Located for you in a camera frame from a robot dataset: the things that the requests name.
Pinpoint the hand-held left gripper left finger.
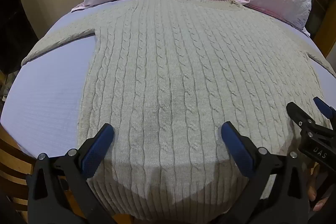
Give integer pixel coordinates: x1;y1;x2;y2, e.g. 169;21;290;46
26;123;116;224

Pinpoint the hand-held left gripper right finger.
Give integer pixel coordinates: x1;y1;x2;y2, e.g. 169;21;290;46
221;121;313;224

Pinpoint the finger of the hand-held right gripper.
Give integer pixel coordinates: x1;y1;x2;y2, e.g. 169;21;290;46
313;96;336;119
286;101;317;133

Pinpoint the cream cable-knit sweater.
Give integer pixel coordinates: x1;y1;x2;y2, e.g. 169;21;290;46
21;0;336;221

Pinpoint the person's right hand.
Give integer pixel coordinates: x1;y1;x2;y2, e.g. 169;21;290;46
306;164;333;212

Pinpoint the lavender bed sheet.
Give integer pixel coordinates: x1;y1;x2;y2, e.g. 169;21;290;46
0;1;336;159

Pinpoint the wooden bed frame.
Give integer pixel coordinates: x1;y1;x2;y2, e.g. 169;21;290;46
0;123;87;214

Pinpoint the wooden headboard post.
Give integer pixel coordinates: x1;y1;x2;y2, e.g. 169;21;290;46
308;0;336;59

